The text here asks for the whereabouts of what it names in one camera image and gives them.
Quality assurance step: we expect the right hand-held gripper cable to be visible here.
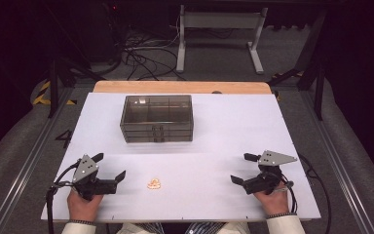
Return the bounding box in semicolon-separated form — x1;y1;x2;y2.
280;152;333;234

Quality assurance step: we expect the hand-held gripper cable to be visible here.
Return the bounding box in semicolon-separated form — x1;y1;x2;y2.
46;159;82;234
280;152;333;234

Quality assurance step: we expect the wooden table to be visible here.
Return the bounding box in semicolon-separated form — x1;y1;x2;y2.
93;80;273;96

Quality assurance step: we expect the small gold ornament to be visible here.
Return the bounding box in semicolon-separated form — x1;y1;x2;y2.
147;177;162;190

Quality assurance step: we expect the bundle of black floor cables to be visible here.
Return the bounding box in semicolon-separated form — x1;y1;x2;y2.
108;18;189;82

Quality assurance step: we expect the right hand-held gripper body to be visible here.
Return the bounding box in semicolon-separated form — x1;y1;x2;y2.
241;149;298;196

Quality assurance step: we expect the smoky transparent drawer cabinet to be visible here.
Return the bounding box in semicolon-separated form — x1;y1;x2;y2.
119;94;195;144

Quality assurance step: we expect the left hand-held gripper cable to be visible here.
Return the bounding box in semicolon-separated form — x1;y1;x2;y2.
46;159;82;234

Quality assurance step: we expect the person's left hand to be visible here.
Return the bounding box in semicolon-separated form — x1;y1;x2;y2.
66;189;104;223

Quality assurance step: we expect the black metal stand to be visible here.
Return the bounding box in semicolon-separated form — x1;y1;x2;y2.
46;57;106;119
267;9;328;122

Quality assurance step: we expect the person's plaid shirt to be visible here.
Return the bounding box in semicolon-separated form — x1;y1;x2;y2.
116;221;251;234

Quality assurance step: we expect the grey metal stand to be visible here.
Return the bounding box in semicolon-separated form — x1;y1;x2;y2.
175;4;270;75

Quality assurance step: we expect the white table board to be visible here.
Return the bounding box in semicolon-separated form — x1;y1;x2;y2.
40;92;322;224

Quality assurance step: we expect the person's right hand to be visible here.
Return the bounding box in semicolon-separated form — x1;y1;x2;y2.
252;181;290;217

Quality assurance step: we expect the yellow black hazard tape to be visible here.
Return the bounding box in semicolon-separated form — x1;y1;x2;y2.
32;80;78;107

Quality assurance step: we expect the aluminium floor rail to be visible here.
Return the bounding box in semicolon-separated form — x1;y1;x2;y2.
0;87;76;234
299;90;374;234

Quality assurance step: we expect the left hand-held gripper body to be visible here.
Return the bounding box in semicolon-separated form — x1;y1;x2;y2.
72;154;118;201

